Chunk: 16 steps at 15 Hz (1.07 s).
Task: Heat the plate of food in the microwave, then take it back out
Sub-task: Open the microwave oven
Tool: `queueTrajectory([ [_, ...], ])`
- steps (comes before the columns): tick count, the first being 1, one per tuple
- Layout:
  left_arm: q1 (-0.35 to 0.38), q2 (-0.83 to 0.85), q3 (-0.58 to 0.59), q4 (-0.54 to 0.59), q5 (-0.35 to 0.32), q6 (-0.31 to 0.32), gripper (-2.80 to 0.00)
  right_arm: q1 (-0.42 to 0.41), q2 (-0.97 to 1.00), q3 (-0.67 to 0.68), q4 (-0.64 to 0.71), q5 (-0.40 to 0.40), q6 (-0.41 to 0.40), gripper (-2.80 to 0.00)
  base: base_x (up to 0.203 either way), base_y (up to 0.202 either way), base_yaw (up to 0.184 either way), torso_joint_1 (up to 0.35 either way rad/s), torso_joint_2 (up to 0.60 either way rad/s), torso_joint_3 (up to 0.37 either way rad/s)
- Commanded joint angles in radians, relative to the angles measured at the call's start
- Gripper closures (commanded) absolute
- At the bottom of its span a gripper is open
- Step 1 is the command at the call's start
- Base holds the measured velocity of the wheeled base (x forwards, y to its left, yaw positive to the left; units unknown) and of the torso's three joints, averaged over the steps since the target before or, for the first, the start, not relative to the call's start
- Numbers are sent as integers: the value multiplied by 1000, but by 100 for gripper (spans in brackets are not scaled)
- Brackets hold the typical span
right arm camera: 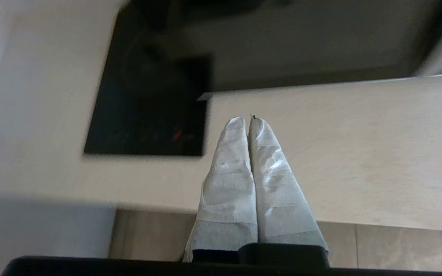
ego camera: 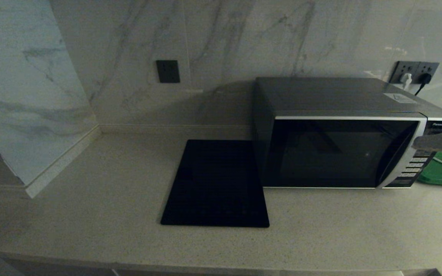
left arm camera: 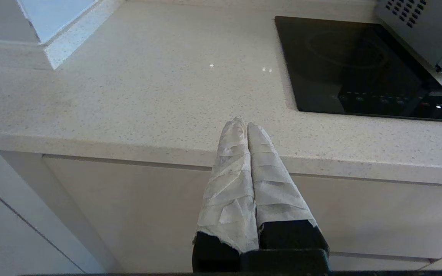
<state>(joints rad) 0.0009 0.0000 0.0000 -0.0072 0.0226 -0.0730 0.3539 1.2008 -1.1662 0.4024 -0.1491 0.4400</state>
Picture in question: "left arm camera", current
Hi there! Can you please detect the black induction cooktop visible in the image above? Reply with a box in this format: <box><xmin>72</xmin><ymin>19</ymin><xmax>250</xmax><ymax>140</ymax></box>
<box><xmin>275</xmin><ymin>16</ymin><xmax>442</xmax><ymax>123</ymax></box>

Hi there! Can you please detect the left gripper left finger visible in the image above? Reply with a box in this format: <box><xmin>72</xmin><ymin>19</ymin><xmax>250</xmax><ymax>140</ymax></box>
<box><xmin>191</xmin><ymin>116</ymin><xmax>260</xmax><ymax>273</ymax></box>

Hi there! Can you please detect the silver black microwave oven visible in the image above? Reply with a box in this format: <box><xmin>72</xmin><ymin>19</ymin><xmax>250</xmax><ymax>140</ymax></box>
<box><xmin>376</xmin><ymin>0</ymin><xmax>442</xmax><ymax>76</ymax></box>

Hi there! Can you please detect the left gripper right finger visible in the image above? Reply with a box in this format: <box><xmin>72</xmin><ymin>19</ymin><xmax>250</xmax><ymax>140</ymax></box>
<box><xmin>247</xmin><ymin>123</ymin><xmax>330</xmax><ymax>253</ymax></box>

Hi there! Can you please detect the white cabinet panel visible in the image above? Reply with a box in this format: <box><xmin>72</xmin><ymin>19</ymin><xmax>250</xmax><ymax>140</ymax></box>
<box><xmin>0</xmin><ymin>151</ymin><xmax>124</xmax><ymax>276</ymax></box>
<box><xmin>44</xmin><ymin>155</ymin><xmax>442</xmax><ymax>273</ymax></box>

